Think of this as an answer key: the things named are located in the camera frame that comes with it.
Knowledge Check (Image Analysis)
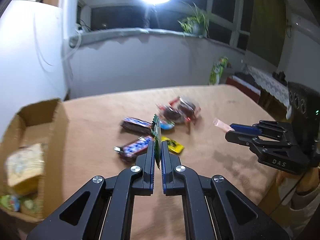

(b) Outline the pink ring candy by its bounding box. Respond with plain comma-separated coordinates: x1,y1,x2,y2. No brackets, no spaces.
213,118,234,133

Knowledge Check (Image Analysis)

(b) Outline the red date snack packet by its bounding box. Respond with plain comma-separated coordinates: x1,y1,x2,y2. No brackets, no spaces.
157,105,188,124
169,96,201,124

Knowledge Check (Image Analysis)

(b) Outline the green jelly candy clear wrapper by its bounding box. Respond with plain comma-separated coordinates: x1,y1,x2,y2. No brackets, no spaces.
19,194,39,217

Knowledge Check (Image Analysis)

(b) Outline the packaged yellow cake slice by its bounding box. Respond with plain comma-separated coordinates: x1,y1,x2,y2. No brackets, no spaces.
5,143,47,196

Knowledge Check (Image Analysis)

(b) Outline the person right hand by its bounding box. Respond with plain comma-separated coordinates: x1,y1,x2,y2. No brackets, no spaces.
276,171,303,196

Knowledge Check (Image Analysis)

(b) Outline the white lace cloth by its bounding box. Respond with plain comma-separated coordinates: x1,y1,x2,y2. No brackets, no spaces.
245,65,292,120

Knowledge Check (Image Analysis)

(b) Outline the snickers bar lower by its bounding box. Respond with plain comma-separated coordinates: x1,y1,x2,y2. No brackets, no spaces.
114,135,153,163

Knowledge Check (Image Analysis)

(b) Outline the snickers bar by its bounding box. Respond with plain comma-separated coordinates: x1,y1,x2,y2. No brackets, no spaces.
120,117,152,134
114,135,153,163

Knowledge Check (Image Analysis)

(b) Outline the green white carton box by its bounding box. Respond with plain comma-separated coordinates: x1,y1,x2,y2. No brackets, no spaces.
208,56,228,85

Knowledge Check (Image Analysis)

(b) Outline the yellow wrapped candy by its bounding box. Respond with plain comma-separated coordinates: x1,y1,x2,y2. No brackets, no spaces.
161,136,184,154

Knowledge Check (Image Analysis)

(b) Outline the blue green wrapped candy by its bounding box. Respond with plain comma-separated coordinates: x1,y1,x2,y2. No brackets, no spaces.
159,119,175,131

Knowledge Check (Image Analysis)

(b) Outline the snickers bar upper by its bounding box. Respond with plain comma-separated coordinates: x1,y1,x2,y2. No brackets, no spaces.
120,117,152,134

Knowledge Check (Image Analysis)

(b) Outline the brown cardboard box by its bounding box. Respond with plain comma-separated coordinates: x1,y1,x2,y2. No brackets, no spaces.
1,99,68,224

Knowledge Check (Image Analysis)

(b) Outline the potted spider plant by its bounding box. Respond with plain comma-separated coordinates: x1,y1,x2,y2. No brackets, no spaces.
178,2,209,37

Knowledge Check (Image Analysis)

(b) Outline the grey windowsill cloth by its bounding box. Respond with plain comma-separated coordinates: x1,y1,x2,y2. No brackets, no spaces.
68,28,245,55

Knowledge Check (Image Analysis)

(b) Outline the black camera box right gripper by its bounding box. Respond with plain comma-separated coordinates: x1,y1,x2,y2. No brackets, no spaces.
287,82,319,167

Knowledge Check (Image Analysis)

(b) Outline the white hanging cable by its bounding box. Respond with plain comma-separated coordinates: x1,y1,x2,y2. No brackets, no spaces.
34,24,83,67

